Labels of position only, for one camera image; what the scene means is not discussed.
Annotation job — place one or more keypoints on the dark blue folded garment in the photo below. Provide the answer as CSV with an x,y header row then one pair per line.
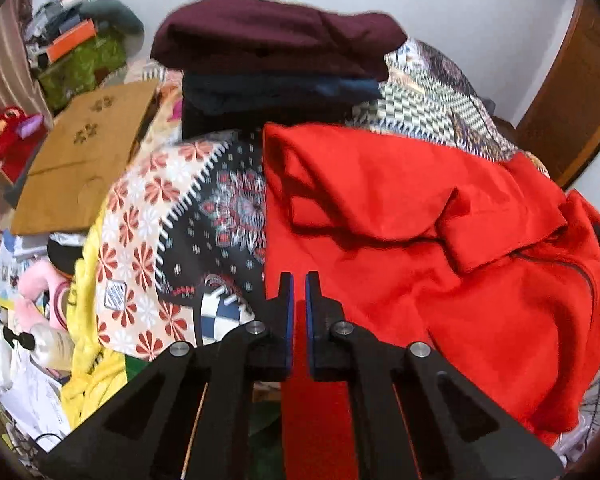
x,y
260,95

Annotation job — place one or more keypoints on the patterned bed blanket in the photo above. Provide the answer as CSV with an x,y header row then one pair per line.
x,y
205,210

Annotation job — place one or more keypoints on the bamboo lap desk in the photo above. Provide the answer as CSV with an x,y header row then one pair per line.
x,y
80,155

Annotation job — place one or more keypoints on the red plush toy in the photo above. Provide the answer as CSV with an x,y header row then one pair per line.
x,y
5,140

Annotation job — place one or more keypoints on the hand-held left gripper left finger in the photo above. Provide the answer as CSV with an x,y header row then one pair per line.
x,y
289,320

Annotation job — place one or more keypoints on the pink plush toy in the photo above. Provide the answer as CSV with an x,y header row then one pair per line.
x,y
45,287

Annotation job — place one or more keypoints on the orange box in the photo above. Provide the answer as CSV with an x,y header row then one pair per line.
x,y
72,40

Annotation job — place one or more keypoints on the pump lotion bottle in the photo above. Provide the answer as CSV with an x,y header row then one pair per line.
x,y
47,345

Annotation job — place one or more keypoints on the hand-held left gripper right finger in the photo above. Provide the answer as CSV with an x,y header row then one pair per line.
x,y
310,317

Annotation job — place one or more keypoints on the maroon folded garment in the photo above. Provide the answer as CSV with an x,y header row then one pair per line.
x,y
280,35

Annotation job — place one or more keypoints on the yellow cloth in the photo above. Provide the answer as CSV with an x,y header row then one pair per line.
x,y
92,370

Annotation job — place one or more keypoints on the red zip jacket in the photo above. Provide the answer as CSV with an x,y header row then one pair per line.
x,y
405,240

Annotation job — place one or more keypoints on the striped brown curtain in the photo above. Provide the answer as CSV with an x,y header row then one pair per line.
x,y
2,60

